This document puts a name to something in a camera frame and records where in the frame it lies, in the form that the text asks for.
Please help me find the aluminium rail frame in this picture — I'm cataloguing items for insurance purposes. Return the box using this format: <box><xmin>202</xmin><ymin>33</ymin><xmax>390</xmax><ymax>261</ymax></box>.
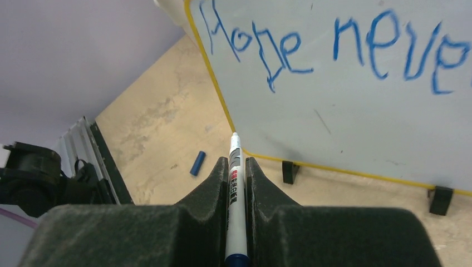
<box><xmin>51</xmin><ymin>117</ymin><xmax>121</xmax><ymax>204</ymax></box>

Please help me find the yellow framed whiteboard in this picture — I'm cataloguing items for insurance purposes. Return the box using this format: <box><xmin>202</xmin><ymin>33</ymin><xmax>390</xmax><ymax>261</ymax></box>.
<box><xmin>185</xmin><ymin>1</ymin><xmax>471</xmax><ymax>195</ymax></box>

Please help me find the blue marker cap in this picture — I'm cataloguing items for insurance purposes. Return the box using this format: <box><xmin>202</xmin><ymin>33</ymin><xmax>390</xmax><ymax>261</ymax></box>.
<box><xmin>190</xmin><ymin>151</ymin><xmax>206</xmax><ymax>176</ymax></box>

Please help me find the blue white marker pen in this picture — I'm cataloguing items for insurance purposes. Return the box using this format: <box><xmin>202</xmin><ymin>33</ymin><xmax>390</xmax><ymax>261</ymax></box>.
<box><xmin>224</xmin><ymin>132</ymin><xmax>250</xmax><ymax>266</ymax></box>

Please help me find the white PVC pipe frame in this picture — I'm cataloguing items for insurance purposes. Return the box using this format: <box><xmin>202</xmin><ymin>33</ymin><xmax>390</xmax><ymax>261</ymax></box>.
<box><xmin>153</xmin><ymin>0</ymin><xmax>189</xmax><ymax>27</ymax></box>

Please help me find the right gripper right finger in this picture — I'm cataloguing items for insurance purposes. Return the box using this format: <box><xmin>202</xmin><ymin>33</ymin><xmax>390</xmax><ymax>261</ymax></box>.
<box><xmin>245</xmin><ymin>157</ymin><xmax>300</xmax><ymax>266</ymax></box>

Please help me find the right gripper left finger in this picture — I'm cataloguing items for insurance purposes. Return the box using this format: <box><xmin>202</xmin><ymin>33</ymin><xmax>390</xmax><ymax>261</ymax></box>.
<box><xmin>173</xmin><ymin>157</ymin><xmax>229</xmax><ymax>266</ymax></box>

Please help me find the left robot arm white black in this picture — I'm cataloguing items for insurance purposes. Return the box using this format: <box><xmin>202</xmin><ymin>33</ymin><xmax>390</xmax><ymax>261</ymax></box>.
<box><xmin>1</xmin><ymin>142</ymin><xmax>116</xmax><ymax>217</ymax></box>

